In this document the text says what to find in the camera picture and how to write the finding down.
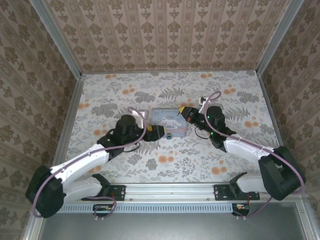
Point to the grey-blue printed pouch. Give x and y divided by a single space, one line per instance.
168 120

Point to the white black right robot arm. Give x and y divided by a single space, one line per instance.
245 147

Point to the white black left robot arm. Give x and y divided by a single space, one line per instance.
80 160

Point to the small black electronics board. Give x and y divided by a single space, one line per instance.
241 208
102 208

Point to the grey metal sheet panel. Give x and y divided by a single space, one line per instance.
170 227

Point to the aluminium table end rail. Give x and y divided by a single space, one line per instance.
170 72

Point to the aluminium mounting rail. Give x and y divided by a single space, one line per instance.
170 192

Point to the aluminium table side rail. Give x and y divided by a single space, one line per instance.
276 125
68 125

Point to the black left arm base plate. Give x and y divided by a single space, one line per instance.
117 192

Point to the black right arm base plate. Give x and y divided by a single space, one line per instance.
221 192

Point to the aluminium frame post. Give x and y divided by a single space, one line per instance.
277 37
58 37

